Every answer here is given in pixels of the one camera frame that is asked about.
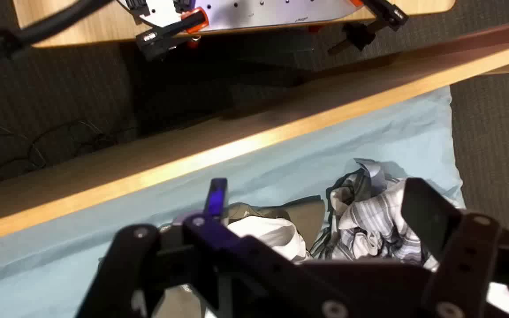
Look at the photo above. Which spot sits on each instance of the white perforated base plate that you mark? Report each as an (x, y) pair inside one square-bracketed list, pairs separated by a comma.
[(265, 11)]

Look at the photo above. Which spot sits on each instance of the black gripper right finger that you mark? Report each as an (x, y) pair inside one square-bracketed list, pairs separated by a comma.
[(472, 258)]

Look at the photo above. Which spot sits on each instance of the grey olive cloth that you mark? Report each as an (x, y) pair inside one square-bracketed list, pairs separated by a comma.
[(301, 214)]

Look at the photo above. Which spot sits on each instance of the light blue bed sheet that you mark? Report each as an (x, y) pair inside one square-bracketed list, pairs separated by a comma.
[(354, 147)]

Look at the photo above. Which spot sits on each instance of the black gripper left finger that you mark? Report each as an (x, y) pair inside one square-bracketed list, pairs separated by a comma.
[(149, 265)]

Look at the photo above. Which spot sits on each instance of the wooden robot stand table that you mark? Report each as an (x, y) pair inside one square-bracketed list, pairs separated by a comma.
[(89, 23)]

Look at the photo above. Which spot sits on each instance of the crumpled striped grey-white clothes pile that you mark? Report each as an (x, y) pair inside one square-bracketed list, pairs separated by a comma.
[(371, 217)]

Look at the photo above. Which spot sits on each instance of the white shorts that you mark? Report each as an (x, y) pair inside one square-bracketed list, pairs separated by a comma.
[(265, 231)]

